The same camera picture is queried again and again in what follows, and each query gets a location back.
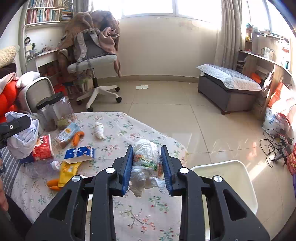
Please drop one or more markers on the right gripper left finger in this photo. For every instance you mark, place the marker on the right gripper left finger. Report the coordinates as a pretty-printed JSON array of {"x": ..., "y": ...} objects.
[{"x": 64, "y": 218}]

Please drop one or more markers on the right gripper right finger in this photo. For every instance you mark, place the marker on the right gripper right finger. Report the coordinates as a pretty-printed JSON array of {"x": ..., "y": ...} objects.
[{"x": 229, "y": 216}]

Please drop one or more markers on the yellow snack packet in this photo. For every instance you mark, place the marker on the yellow snack packet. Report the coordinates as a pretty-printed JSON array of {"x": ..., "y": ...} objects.
[{"x": 67, "y": 171}]

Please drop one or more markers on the clear plastic water bottle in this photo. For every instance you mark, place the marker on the clear plastic water bottle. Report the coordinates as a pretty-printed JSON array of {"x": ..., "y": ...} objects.
[{"x": 42, "y": 168}]

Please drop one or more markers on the blue white carton box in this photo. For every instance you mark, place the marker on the blue white carton box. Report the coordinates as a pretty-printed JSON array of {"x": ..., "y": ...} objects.
[{"x": 79, "y": 154}]

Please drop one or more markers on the white plastic trash bin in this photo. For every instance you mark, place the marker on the white plastic trash bin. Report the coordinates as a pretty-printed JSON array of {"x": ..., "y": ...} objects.
[{"x": 236, "y": 175}]

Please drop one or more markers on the orange red cushion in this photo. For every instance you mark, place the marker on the orange red cushion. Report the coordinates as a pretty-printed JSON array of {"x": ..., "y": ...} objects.
[{"x": 8, "y": 100}]

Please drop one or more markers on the striped grey cloth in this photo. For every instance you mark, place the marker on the striped grey cloth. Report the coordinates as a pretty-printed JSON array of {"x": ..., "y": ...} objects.
[{"x": 9, "y": 170}]

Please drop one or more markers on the grey white chair back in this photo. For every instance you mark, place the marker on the grey white chair back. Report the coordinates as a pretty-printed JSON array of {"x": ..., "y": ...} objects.
[{"x": 33, "y": 93}]

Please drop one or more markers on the clear jar with black lid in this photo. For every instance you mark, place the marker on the clear jar with black lid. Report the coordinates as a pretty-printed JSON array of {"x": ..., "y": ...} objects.
[{"x": 58, "y": 108}]

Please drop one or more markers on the brown blue snack packet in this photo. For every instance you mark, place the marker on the brown blue snack packet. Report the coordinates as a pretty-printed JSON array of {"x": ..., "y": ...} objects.
[{"x": 66, "y": 136}]

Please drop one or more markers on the orange peel piece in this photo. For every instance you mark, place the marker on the orange peel piece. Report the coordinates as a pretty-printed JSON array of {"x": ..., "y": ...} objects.
[{"x": 77, "y": 136}]

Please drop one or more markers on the beige pillow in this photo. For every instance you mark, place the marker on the beige pillow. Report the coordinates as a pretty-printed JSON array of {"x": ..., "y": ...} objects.
[{"x": 8, "y": 54}]

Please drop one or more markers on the floral tablecloth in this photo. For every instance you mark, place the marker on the floral tablecloth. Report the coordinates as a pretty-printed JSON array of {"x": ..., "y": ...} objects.
[{"x": 154, "y": 216}]

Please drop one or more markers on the crumpled white tissue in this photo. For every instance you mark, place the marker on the crumpled white tissue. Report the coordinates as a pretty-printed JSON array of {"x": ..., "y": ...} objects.
[{"x": 99, "y": 130}]

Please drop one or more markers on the white printed shopping bag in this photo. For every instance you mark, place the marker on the white printed shopping bag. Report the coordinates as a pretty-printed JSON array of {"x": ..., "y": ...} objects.
[{"x": 274, "y": 121}]

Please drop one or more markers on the white office chair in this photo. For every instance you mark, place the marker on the white office chair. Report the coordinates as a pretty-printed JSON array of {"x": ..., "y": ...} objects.
[{"x": 93, "y": 48}]

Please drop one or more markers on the white bookshelf with books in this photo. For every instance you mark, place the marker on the white bookshelf with books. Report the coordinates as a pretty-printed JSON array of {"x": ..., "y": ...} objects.
[{"x": 42, "y": 27}]

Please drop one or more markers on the grey storage bench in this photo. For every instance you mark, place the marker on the grey storage bench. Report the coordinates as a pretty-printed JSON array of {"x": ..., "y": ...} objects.
[{"x": 227, "y": 100}]

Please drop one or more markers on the orange shopping bag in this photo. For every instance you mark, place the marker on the orange shopping bag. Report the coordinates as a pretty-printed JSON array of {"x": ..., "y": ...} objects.
[{"x": 276, "y": 95}]

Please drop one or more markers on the white paper on floor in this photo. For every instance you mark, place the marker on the white paper on floor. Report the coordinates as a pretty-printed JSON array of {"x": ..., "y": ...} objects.
[{"x": 138, "y": 87}]

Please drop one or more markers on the quilted bench cover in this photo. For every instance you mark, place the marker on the quilted bench cover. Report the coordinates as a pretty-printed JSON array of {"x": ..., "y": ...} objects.
[{"x": 231, "y": 79}]

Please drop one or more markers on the brown blanket on chair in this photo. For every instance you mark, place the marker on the brown blanket on chair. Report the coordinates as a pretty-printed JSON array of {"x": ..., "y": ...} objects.
[{"x": 97, "y": 25}]

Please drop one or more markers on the wooden desk shelf unit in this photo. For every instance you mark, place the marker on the wooden desk shelf unit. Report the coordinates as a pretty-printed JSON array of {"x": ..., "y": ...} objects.
[{"x": 266, "y": 57}]

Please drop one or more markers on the beige curtain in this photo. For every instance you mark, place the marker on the beige curtain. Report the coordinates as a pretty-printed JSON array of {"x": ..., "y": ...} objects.
[{"x": 229, "y": 35}]

